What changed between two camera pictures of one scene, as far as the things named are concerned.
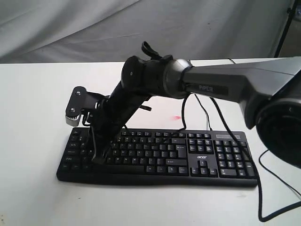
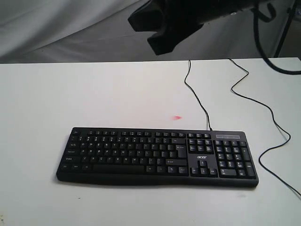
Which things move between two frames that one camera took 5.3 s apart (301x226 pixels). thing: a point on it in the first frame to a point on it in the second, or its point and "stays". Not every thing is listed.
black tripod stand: (290, 11) stays
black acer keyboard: (159, 157) stays
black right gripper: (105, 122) to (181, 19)
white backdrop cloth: (108, 31) stays
